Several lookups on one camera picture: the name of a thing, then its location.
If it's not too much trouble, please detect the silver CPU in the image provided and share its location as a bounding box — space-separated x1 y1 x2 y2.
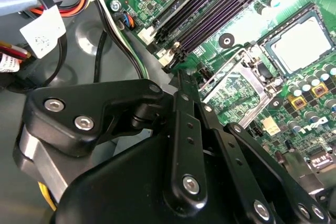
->
264 15 333 78

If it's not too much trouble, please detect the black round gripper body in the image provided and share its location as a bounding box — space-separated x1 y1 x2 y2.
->
49 134 255 224

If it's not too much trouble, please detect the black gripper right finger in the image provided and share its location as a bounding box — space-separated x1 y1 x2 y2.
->
187 73 330 224

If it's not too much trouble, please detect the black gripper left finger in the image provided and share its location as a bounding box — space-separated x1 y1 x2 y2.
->
13 69 208 210

